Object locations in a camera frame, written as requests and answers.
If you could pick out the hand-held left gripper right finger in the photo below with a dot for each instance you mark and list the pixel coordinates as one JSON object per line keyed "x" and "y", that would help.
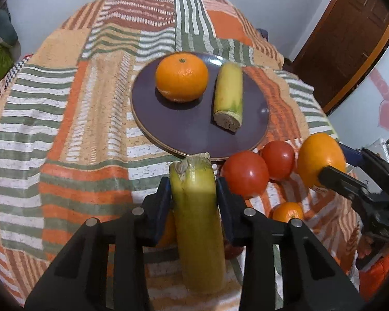
{"x": 225, "y": 207}

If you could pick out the small red tomato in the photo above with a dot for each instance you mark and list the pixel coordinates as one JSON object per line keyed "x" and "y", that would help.
{"x": 278, "y": 164}

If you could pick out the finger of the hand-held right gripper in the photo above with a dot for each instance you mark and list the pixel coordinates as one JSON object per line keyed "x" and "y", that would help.
{"x": 340, "y": 181}
{"x": 355, "y": 156}

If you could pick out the short yellow banana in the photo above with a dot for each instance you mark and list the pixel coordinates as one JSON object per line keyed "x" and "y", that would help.
{"x": 228, "y": 94}

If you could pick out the small mandarin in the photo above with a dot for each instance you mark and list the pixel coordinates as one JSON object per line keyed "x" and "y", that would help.
{"x": 168, "y": 230}
{"x": 288, "y": 213}

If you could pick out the dark purple plate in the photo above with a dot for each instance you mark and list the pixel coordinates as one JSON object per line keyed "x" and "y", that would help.
{"x": 188, "y": 129}

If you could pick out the person's right forearm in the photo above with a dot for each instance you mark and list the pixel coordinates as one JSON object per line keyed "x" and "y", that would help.
{"x": 379, "y": 275}

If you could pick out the smooth orange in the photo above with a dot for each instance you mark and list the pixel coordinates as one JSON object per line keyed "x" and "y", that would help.
{"x": 317, "y": 155}

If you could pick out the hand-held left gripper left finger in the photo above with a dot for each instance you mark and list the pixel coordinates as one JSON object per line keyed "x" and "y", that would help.
{"x": 160, "y": 207}

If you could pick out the grey cloth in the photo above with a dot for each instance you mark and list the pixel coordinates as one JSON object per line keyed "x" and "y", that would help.
{"x": 3, "y": 29}

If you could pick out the person's right hand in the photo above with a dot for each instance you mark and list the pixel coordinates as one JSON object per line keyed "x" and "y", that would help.
{"x": 364, "y": 249}

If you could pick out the white printed package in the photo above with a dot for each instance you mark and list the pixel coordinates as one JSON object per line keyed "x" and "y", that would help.
{"x": 385, "y": 150}

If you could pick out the striped orange green blanket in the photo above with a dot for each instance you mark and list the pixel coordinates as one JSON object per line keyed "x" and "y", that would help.
{"x": 77, "y": 142}

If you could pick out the large red tomato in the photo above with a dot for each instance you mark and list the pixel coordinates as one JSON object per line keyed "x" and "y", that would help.
{"x": 244, "y": 175}

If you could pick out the large mandarin with green stem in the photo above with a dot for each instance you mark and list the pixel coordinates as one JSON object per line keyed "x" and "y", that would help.
{"x": 181, "y": 77}

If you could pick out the long yellow-green banana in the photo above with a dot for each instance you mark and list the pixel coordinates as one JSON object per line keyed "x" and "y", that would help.
{"x": 197, "y": 226}

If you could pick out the brown wooden door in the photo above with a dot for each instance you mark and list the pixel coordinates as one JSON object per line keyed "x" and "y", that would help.
{"x": 347, "y": 39}

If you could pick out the black white zigzag cloth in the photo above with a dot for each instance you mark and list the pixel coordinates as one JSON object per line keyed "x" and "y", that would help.
{"x": 14, "y": 69}

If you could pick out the dark blue object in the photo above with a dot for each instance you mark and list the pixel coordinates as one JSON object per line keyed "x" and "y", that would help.
{"x": 263, "y": 34}

